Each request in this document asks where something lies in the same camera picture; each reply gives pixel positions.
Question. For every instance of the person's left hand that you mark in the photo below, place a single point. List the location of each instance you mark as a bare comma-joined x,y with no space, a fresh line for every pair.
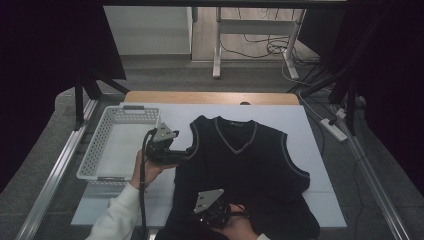
146,173

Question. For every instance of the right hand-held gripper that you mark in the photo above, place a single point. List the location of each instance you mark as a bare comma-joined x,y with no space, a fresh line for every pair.
206,201

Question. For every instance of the black metal stand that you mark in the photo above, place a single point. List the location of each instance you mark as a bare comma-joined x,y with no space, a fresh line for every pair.
350,110
79,103

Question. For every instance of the black knit vest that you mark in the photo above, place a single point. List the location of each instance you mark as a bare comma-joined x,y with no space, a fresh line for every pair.
250,173

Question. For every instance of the white cabinet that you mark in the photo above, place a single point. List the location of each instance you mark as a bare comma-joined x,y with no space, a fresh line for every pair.
150,30

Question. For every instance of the white perforated plastic basket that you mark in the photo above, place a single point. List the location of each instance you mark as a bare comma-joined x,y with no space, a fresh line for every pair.
100,140

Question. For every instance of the aluminium rail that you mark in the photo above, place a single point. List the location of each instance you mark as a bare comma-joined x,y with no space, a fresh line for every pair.
376,190
56,173

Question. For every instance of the white desk frame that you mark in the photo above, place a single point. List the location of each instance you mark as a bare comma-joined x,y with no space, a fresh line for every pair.
256,26

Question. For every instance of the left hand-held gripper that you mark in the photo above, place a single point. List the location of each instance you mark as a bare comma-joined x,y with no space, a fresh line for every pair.
163,133

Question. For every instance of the wooden table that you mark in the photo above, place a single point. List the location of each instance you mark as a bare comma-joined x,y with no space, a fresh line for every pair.
200,97

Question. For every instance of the white plug adapter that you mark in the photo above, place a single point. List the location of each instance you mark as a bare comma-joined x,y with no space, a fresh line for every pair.
340,113

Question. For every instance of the person's right hand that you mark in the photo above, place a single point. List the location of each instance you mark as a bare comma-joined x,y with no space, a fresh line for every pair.
240,228

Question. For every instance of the white power strip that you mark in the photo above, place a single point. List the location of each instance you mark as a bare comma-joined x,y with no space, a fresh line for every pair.
333,130

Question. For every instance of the black curtain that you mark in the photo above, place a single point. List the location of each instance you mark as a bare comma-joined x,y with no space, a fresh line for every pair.
390,83
50,66

